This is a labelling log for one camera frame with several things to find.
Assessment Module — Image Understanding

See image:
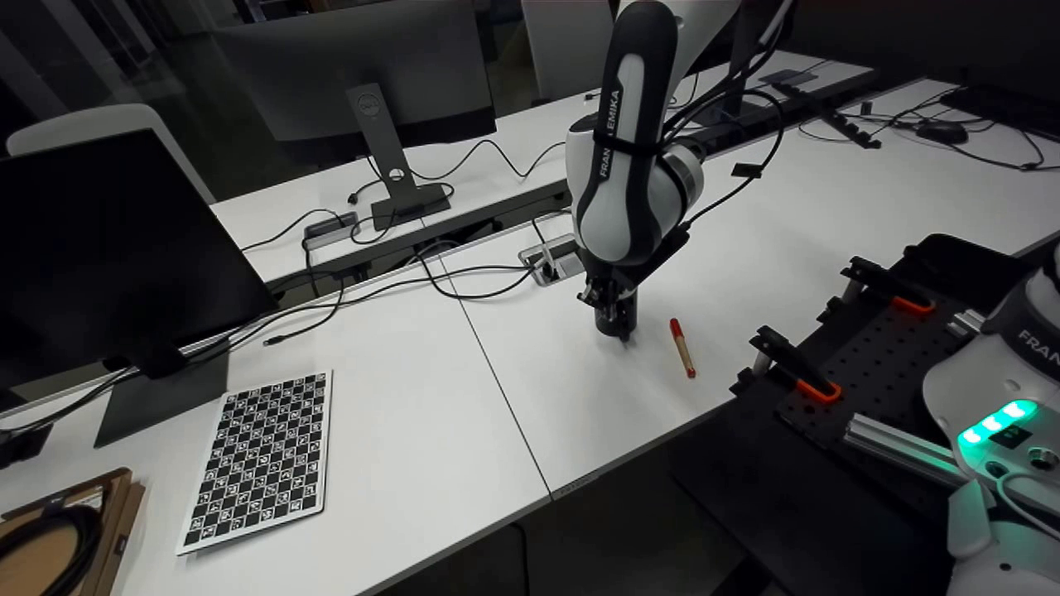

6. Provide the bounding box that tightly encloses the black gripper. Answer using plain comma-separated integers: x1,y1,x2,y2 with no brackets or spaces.
573,247,665,313

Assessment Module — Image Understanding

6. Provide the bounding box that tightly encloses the black cup with handle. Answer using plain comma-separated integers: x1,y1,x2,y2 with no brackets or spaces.
593,300,639,345

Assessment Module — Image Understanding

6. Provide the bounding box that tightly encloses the red marker pen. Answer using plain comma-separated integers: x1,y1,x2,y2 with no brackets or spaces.
665,313,704,384

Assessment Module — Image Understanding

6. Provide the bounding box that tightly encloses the grey monitor stand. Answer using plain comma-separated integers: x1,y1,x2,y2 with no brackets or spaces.
346,80,458,236

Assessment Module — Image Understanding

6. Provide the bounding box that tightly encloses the black equipment with green light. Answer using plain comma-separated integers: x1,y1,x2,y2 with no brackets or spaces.
730,231,1038,473

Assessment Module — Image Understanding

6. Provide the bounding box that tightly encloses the grey docking hub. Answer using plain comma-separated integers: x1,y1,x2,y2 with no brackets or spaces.
302,208,360,247

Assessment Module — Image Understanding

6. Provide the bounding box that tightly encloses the aluminium extrusion bar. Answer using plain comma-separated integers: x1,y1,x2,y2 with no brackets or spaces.
843,412,965,491

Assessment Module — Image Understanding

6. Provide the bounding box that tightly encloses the grey backed computer monitor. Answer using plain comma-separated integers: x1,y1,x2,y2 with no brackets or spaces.
208,8,499,146

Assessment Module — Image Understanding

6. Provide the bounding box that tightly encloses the black power adapter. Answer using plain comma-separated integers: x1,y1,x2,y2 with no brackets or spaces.
915,115,971,146

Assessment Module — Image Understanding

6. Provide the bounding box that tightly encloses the black white calibration checkerboard sheet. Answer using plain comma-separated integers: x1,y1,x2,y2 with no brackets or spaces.
175,367,338,556

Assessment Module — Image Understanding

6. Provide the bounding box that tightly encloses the black computer monitor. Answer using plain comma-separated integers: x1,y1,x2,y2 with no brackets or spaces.
0,127,279,392

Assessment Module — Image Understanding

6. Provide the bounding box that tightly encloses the silver desk cable outlet box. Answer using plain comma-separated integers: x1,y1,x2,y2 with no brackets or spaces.
517,236,583,292

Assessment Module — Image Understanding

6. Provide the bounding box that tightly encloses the long black desk cable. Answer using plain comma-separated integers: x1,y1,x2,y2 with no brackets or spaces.
416,131,577,190

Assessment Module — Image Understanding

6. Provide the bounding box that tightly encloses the black clamp with orange handle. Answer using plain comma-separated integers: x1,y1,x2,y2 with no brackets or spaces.
750,325,844,407
843,255,937,321

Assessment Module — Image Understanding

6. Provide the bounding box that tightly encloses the thin black cable across desk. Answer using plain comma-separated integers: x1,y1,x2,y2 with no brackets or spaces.
262,266,534,348

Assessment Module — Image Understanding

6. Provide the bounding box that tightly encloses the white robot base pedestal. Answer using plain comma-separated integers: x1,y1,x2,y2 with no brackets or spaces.
921,243,1060,596

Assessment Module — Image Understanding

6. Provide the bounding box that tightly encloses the dark flat monitor base plate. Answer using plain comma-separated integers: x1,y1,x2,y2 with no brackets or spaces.
92,348,233,449

